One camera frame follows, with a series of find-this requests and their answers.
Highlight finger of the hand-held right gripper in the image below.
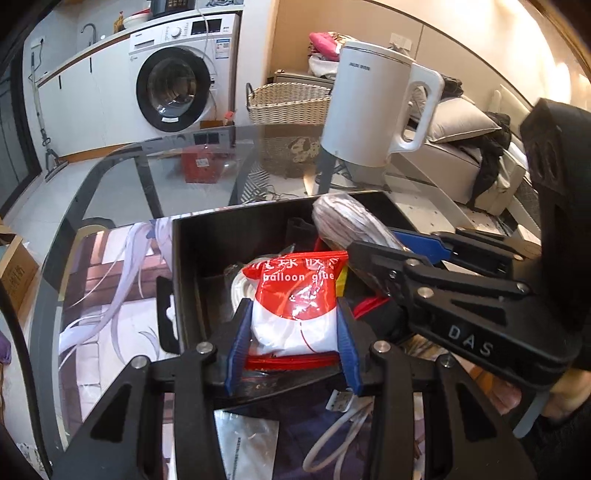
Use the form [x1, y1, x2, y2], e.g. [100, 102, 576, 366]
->
[346, 239, 580, 386]
[392, 227, 546, 278]

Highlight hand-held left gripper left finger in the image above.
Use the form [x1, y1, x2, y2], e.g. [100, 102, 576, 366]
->
[51, 298, 254, 480]

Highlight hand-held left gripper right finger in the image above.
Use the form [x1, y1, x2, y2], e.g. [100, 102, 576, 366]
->
[336, 298, 539, 480]

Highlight red and white glue packet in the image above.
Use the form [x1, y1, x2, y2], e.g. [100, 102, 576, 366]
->
[243, 250, 349, 358]

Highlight zip bag with white cord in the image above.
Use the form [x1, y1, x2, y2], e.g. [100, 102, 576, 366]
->
[311, 193, 407, 296]

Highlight black box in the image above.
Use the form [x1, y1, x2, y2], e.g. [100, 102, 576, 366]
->
[156, 190, 444, 409]

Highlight person's right forearm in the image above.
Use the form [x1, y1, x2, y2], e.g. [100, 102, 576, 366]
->
[531, 406, 591, 480]

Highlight person's right hand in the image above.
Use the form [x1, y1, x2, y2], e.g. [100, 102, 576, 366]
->
[492, 364, 591, 418]

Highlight black and red pouch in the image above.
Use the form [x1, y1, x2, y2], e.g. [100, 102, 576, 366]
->
[353, 295, 409, 344]

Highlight grey sofa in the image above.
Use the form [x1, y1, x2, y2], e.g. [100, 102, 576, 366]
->
[392, 90, 541, 217]

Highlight black jacket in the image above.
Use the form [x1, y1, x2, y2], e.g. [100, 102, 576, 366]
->
[468, 111, 513, 208]

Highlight white medicine sachet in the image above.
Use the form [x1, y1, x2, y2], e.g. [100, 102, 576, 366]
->
[215, 411, 280, 480]

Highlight grey pillow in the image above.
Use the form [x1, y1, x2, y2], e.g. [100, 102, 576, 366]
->
[425, 97, 502, 144]

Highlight printed desk mat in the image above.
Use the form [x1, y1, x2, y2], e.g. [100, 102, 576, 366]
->
[58, 217, 462, 480]

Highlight white electric kettle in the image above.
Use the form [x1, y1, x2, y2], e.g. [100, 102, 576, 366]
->
[320, 41, 445, 168]

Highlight printed bag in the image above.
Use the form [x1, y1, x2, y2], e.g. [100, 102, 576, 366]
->
[263, 134, 324, 178]

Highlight red box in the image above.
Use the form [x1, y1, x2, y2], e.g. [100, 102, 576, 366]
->
[181, 148, 232, 184]

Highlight wicker basket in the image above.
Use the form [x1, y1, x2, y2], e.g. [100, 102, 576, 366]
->
[246, 82, 333, 125]

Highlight grey side cabinet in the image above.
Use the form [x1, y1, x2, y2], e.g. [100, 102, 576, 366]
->
[274, 69, 333, 88]

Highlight pink clothes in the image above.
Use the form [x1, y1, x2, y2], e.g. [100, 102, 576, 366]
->
[308, 31, 342, 58]

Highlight cardboard box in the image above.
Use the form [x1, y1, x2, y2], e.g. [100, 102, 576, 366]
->
[0, 226, 40, 315]

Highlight flat mop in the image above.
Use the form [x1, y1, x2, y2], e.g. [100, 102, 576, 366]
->
[30, 53, 70, 181]

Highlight white washing machine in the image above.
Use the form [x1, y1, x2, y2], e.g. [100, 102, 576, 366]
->
[128, 13, 243, 134]

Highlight white base cabinet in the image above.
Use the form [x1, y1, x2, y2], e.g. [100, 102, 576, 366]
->
[36, 32, 139, 162]

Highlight black pressure cooker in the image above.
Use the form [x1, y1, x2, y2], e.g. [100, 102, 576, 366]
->
[150, 0, 204, 19]

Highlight white usb cable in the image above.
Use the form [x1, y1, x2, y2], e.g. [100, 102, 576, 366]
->
[302, 390, 376, 472]

